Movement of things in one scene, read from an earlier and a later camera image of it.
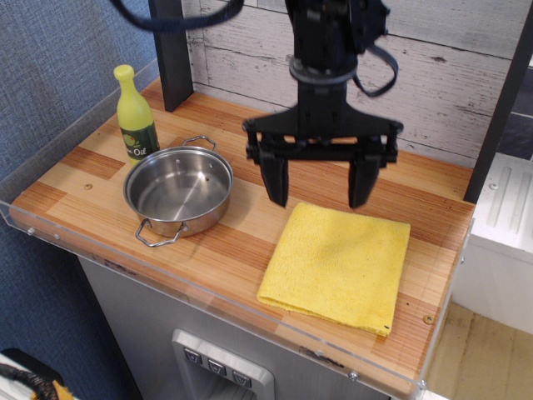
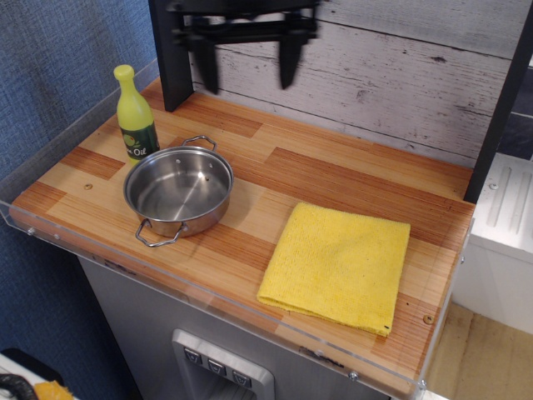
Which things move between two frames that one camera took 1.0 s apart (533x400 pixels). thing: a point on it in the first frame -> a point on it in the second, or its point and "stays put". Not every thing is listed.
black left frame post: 173,54 stays put
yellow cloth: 340,266 stays put
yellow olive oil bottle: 136,127 stays put
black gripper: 321,126 -> 200,24
